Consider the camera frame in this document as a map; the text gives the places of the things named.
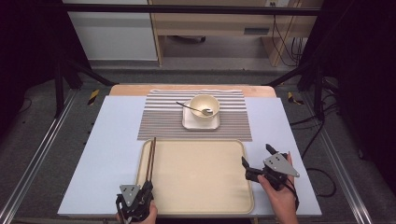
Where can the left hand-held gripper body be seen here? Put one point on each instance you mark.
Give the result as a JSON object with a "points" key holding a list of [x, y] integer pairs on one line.
{"points": [[132, 202]]}

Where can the grey low floor object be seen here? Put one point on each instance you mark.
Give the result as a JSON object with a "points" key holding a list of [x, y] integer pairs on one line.
{"points": [[188, 39]]}

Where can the metal spoon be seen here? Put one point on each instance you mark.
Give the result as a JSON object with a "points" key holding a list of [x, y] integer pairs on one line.
{"points": [[193, 108]]}

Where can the black curtain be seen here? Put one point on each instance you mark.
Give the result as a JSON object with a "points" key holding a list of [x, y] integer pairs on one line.
{"points": [[364, 77], [28, 46]]}

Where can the person's right hand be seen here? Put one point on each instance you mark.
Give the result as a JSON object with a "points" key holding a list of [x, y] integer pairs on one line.
{"points": [[281, 200]]}

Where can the white cabinet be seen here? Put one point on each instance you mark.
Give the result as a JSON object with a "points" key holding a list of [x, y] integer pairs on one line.
{"points": [[115, 34]]}

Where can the cream plastic tray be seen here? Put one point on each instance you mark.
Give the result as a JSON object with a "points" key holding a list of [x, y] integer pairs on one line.
{"points": [[199, 177]]}

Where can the black metal frame stand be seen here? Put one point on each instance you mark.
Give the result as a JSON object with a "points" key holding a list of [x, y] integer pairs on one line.
{"points": [[59, 87], [317, 87]]}

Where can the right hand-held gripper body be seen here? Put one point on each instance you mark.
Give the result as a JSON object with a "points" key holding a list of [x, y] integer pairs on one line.
{"points": [[278, 166]]}

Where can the white power strip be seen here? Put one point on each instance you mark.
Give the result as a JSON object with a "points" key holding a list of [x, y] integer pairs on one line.
{"points": [[277, 2]]}

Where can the yellow black floor tape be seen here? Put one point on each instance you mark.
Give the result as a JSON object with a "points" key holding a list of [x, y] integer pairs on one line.
{"points": [[294, 99], [93, 97]]}

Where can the striped woven placemat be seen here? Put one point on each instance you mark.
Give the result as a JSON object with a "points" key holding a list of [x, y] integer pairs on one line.
{"points": [[162, 124]]}

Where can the brown wooden chopstick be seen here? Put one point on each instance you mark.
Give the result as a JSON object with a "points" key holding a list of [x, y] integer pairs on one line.
{"points": [[152, 158], [149, 158]]}

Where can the cream ceramic bowl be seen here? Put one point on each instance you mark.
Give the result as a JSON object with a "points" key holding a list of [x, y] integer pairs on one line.
{"points": [[204, 104]]}

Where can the person's left hand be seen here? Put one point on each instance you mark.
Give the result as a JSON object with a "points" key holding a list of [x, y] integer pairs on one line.
{"points": [[153, 214]]}

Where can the black horizontal frame bar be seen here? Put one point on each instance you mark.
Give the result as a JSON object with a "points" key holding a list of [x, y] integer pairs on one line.
{"points": [[186, 9]]}

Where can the grey desk label panel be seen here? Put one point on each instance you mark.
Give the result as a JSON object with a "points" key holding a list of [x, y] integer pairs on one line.
{"points": [[256, 31]]}

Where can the aluminium floor rail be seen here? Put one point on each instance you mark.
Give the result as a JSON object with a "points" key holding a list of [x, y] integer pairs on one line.
{"points": [[339, 168], [34, 161]]}

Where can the light wooden desk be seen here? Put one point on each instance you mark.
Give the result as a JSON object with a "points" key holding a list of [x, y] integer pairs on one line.
{"points": [[202, 25]]}

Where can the white square plate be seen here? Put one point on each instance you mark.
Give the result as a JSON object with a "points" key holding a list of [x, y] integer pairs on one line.
{"points": [[199, 123]]}

